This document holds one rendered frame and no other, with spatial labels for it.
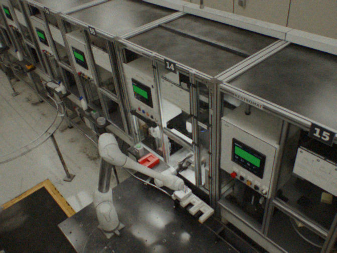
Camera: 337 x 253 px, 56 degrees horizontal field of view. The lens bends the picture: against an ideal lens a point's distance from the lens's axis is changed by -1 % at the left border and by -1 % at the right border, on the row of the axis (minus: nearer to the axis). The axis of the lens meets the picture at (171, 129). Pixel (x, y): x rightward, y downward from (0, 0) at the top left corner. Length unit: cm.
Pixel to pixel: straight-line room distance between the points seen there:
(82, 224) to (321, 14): 451
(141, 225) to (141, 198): 30
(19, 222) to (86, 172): 100
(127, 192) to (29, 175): 198
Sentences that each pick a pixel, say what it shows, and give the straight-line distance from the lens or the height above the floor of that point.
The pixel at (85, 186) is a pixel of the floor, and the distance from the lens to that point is 430.
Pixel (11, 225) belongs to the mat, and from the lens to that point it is 430.
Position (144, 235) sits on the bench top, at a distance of 284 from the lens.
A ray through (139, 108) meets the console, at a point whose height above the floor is 144.
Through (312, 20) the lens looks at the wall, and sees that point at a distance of 570.
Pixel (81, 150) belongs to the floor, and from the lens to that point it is 485.
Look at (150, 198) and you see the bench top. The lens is 307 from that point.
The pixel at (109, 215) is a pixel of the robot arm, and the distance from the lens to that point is 274.
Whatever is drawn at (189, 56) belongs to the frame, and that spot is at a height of 201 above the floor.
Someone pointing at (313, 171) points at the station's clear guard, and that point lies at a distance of 189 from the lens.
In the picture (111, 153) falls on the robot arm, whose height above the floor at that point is 149.
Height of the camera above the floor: 304
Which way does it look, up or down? 39 degrees down
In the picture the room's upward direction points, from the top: 6 degrees counter-clockwise
